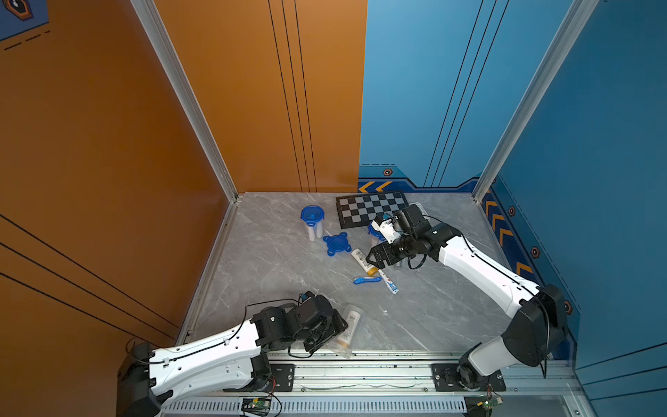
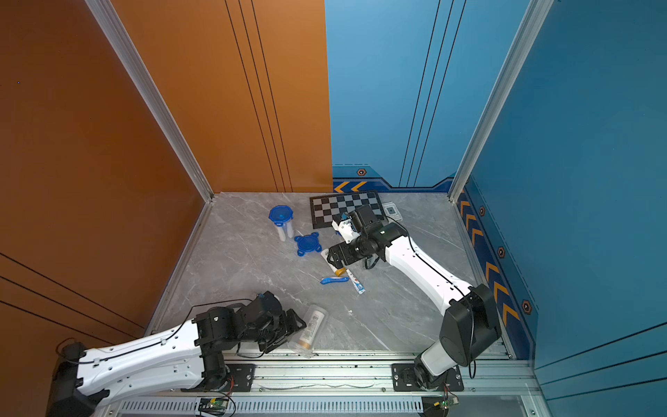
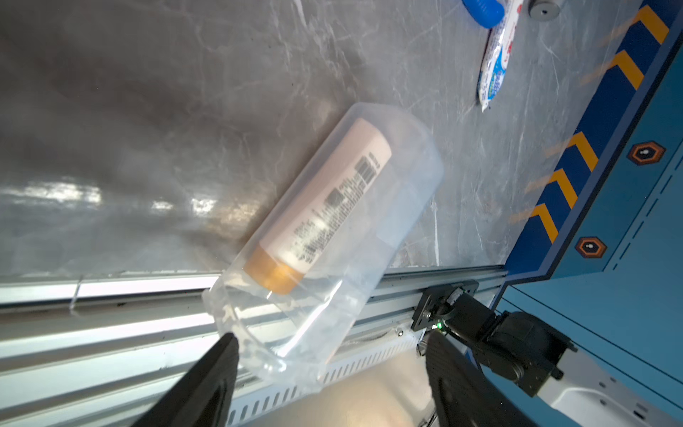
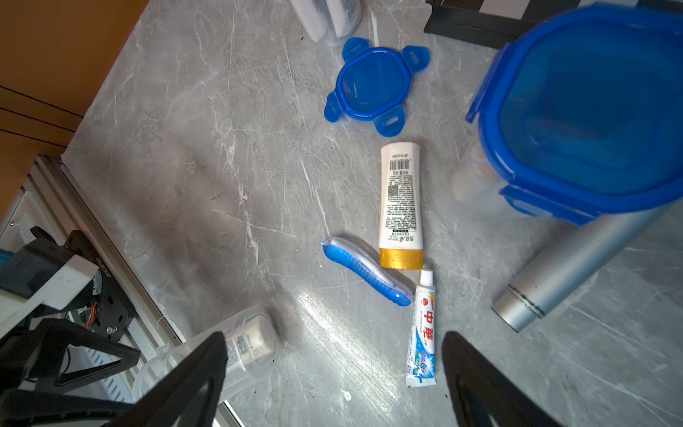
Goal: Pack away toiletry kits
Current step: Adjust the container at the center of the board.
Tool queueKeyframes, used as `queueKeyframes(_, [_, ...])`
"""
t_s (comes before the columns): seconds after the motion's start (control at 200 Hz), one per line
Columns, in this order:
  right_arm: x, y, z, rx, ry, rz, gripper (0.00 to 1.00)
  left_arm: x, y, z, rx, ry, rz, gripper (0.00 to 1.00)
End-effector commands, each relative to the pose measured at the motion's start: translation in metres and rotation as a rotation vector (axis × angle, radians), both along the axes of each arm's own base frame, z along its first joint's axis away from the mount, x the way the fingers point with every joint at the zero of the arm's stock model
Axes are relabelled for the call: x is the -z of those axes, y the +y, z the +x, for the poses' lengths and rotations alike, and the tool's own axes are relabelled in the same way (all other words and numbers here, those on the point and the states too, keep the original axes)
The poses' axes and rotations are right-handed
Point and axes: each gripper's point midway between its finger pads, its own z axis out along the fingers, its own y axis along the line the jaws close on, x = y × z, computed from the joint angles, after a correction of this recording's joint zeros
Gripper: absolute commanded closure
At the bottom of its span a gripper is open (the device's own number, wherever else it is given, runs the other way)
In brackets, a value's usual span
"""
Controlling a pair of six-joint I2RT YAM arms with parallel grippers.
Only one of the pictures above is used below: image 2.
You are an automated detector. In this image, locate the white bottle orange cap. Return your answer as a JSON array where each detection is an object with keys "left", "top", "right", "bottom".
[
  {"left": 299, "top": 310, "right": 325, "bottom": 349},
  {"left": 321, "top": 250, "right": 347, "bottom": 277}
]

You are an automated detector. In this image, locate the small white card box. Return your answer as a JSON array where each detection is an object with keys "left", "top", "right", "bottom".
[{"left": 383, "top": 202, "right": 403, "bottom": 222}]

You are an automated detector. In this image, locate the clear plastic container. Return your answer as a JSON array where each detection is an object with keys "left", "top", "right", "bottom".
[
  {"left": 287, "top": 305, "right": 328, "bottom": 358},
  {"left": 269, "top": 205, "right": 294, "bottom": 242}
]

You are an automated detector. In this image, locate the clear plastic container back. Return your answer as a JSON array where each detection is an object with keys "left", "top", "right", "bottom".
[{"left": 269, "top": 205, "right": 294, "bottom": 242}]

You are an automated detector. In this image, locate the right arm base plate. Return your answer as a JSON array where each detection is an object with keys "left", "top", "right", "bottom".
[{"left": 391, "top": 363, "right": 465, "bottom": 394}]

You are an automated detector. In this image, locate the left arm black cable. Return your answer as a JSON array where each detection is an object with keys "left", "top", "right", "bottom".
[{"left": 54, "top": 296, "right": 256, "bottom": 366}]

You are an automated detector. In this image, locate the aluminium front rail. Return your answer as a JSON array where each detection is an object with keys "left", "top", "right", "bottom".
[{"left": 103, "top": 350, "right": 543, "bottom": 400}]

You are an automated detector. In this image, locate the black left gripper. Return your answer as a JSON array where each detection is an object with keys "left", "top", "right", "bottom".
[{"left": 241, "top": 308, "right": 312, "bottom": 354}]

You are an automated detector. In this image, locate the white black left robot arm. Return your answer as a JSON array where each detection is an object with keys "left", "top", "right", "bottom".
[{"left": 46, "top": 291, "right": 307, "bottom": 416}]

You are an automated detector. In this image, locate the black white checkerboard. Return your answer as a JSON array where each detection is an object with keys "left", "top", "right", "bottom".
[{"left": 309, "top": 191, "right": 386, "bottom": 229}]

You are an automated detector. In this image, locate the circuit board right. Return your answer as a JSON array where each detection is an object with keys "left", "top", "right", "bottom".
[{"left": 419, "top": 395, "right": 460, "bottom": 417}]

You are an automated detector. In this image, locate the blue toothbrush middle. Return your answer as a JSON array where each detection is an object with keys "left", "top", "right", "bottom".
[{"left": 320, "top": 276, "right": 350, "bottom": 285}]

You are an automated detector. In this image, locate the green circuit board left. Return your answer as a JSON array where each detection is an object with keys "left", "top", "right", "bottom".
[{"left": 196, "top": 397, "right": 234, "bottom": 417}]

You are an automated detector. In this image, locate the toothpaste tube right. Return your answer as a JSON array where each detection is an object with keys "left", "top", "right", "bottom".
[{"left": 347, "top": 269, "right": 366, "bottom": 295}]

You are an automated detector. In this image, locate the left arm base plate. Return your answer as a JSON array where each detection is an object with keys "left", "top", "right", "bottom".
[{"left": 182, "top": 363, "right": 256, "bottom": 394}]

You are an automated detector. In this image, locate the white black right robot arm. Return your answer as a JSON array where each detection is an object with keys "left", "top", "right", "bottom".
[{"left": 327, "top": 205, "right": 502, "bottom": 390}]

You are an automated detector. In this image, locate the blue lid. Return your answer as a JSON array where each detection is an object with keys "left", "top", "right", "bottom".
[
  {"left": 294, "top": 232, "right": 322, "bottom": 257},
  {"left": 269, "top": 205, "right": 294, "bottom": 228}
]

